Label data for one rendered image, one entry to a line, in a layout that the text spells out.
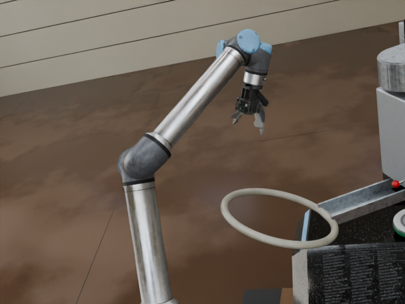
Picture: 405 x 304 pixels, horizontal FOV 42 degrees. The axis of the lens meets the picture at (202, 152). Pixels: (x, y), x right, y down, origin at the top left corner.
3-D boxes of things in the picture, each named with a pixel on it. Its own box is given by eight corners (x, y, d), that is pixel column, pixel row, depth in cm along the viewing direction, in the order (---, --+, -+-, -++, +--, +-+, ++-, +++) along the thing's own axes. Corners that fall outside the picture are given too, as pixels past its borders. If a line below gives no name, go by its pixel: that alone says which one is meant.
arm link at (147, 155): (122, 162, 170) (247, 19, 187) (116, 164, 182) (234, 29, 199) (149, 186, 172) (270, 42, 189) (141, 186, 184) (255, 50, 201)
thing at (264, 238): (302, 193, 248) (304, 187, 247) (361, 249, 205) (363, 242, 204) (204, 192, 232) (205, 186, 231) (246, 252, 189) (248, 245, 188)
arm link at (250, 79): (254, 69, 217) (272, 75, 212) (251, 81, 219) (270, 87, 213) (240, 70, 211) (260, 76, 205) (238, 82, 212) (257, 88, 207)
